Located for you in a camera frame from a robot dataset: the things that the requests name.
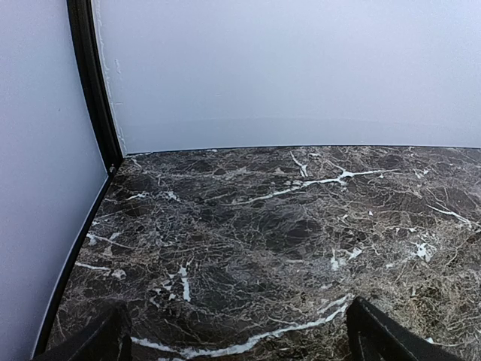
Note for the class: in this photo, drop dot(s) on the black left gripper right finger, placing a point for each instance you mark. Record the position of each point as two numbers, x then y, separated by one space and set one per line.
375 336

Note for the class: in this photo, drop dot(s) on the black left corner post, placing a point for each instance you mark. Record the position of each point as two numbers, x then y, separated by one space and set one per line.
89 67

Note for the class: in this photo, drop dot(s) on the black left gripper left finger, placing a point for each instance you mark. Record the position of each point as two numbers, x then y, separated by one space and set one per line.
107 337

